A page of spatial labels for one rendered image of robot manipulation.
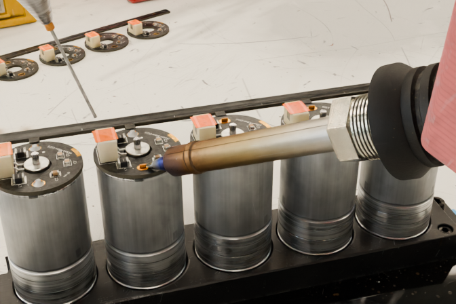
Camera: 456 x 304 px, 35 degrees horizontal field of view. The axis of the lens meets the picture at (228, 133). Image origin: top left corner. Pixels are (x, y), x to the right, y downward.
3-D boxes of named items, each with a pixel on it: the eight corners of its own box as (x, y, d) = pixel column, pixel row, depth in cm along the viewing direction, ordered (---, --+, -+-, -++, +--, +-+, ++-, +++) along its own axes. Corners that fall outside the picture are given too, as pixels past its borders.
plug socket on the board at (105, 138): (127, 159, 20) (126, 139, 20) (97, 164, 20) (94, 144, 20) (123, 144, 21) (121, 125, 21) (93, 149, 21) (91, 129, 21)
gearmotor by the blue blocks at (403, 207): (438, 252, 25) (463, 120, 22) (371, 266, 24) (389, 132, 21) (404, 210, 27) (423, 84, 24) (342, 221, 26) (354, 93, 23)
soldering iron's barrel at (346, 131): (167, 201, 19) (392, 172, 15) (142, 149, 19) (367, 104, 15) (197, 174, 20) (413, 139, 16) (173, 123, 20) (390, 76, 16)
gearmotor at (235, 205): (280, 284, 23) (286, 148, 21) (205, 299, 23) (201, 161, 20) (257, 237, 25) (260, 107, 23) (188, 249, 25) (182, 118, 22)
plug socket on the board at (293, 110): (316, 131, 22) (317, 111, 21) (289, 135, 21) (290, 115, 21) (307, 117, 22) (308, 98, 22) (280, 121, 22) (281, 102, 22)
